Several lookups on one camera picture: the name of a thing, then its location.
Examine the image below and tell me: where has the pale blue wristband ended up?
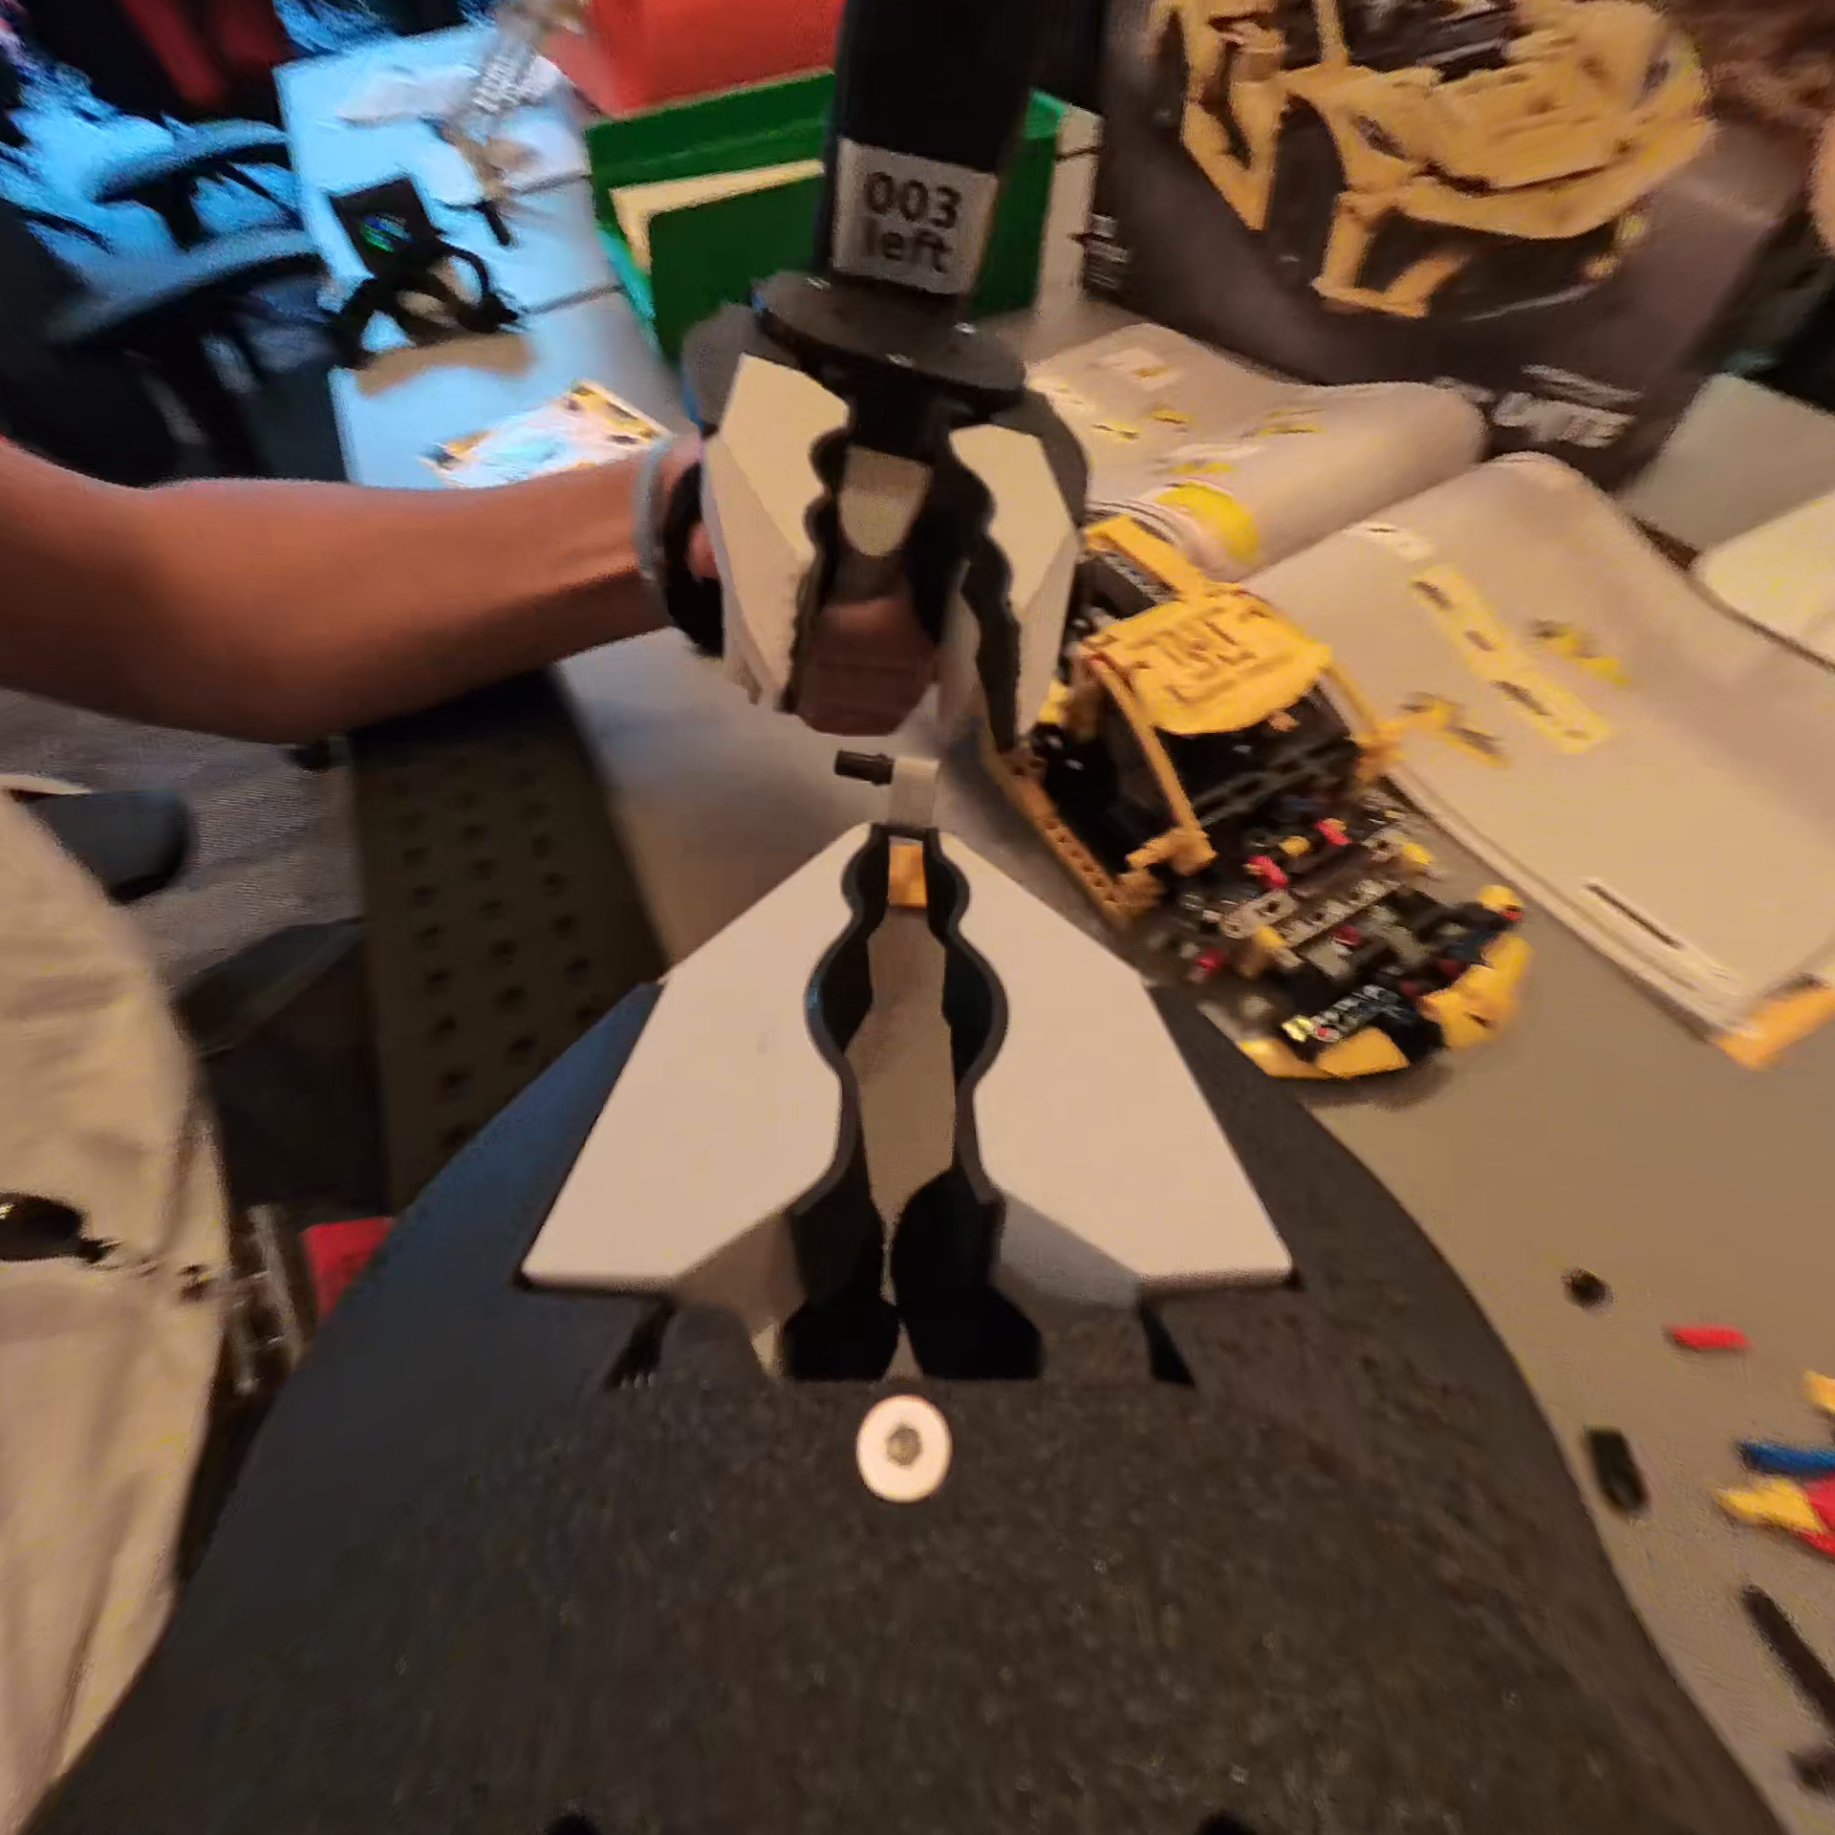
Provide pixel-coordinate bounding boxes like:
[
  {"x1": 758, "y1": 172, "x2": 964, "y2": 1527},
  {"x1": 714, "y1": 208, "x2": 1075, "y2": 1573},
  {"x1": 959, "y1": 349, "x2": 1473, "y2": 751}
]
[{"x1": 626, "y1": 435, "x2": 687, "y2": 596}]

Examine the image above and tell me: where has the black lanyard strap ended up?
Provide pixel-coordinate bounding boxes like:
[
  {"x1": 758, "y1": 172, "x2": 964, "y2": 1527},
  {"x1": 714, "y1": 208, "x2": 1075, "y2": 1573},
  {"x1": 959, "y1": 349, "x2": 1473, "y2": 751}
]
[{"x1": 0, "y1": 1192, "x2": 123, "y2": 1267}]

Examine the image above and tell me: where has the orange plastic bin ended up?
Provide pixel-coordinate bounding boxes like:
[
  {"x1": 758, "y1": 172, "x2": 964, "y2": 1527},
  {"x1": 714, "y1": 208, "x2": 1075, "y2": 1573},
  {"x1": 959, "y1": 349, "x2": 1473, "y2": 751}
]
[{"x1": 540, "y1": 0, "x2": 850, "y2": 120}]

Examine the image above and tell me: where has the green plastic bin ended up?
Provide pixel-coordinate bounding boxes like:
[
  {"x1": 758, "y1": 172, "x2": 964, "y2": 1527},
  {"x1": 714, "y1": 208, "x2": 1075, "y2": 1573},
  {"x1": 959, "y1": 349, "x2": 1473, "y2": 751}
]
[{"x1": 584, "y1": 68, "x2": 1073, "y2": 363}]

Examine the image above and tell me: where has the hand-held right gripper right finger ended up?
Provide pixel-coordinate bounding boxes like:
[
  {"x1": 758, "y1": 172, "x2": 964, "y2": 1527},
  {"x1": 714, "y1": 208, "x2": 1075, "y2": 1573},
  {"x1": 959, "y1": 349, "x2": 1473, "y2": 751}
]
[{"x1": 890, "y1": 825, "x2": 1295, "y2": 1385}]

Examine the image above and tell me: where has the pile of small coloured pins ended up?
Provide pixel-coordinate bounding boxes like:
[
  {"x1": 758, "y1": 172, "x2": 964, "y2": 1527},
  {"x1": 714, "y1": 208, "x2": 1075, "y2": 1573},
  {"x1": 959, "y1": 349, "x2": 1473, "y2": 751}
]
[{"x1": 1559, "y1": 1265, "x2": 1835, "y2": 1787}]

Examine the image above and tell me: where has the yellow brick toy car model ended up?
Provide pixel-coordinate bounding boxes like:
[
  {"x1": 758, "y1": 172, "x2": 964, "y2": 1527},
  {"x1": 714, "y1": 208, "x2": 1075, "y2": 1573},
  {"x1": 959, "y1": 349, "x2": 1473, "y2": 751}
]
[{"x1": 980, "y1": 512, "x2": 1532, "y2": 1079}]

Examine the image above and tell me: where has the person's left hand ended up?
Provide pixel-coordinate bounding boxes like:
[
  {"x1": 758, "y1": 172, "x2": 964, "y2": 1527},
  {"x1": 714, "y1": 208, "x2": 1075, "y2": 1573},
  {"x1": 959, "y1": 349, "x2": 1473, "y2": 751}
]
[{"x1": 785, "y1": 584, "x2": 945, "y2": 735}]

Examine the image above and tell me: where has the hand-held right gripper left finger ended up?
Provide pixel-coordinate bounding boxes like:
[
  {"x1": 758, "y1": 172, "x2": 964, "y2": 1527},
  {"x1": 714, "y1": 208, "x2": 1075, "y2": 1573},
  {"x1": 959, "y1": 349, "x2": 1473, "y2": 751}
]
[{"x1": 519, "y1": 825, "x2": 901, "y2": 1385}]

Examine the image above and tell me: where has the building instruction booklet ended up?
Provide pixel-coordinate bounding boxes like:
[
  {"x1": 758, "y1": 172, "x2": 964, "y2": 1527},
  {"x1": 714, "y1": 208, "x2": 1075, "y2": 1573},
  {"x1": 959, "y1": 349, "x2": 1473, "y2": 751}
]
[{"x1": 1024, "y1": 321, "x2": 1835, "y2": 1070}]

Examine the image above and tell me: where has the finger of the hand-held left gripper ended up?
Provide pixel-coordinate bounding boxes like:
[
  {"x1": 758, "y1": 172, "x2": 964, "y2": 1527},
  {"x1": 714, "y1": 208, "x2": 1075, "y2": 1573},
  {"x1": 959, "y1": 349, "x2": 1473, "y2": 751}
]
[
  {"x1": 938, "y1": 418, "x2": 1087, "y2": 755},
  {"x1": 699, "y1": 349, "x2": 850, "y2": 714}
]

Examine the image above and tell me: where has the yellow black sticker sheet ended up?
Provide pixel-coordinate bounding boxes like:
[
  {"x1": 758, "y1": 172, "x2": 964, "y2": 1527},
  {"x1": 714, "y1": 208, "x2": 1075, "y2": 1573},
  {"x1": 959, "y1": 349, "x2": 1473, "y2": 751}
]
[{"x1": 418, "y1": 378, "x2": 672, "y2": 493}]

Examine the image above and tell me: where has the person's white shirt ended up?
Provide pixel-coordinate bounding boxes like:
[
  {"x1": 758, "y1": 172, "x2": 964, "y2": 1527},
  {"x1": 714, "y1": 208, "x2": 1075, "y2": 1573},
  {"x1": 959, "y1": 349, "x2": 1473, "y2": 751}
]
[{"x1": 0, "y1": 779, "x2": 238, "y2": 1823}]

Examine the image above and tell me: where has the grey desk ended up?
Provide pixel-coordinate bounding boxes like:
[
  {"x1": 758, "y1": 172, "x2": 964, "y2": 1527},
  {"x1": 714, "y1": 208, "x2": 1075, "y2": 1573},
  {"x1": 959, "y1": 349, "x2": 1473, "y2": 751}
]
[{"x1": 328, "y1": 286, "x2": 1835, "y2": 1835}]

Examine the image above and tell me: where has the black device with straps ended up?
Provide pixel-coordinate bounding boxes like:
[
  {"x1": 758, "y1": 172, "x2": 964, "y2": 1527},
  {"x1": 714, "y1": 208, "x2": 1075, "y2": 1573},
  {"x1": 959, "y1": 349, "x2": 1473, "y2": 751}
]
[{"x1": 326, "y1": 177, "x2": 521, "y2": 367}]

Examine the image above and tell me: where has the black office chair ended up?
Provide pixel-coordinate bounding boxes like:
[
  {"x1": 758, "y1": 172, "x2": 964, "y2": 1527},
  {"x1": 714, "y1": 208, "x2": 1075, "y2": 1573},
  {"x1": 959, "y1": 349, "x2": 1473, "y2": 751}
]
[{"x1": 33, "y1": 116, "x2": 334, "y2": 431}]

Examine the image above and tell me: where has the black toy car box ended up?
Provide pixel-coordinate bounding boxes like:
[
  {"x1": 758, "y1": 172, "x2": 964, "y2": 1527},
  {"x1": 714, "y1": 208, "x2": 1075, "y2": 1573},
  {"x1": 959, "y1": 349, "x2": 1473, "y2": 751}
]
[{"x1": 1094, "y1": 0, "x2": 1835, "y2": 489}]

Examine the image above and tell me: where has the person's left forearm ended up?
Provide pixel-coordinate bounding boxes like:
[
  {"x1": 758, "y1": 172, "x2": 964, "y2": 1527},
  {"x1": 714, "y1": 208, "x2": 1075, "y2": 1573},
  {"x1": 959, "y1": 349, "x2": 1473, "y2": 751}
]
[{"x1": 0, "y1": 435, "x2": 668, "y2": 743}]

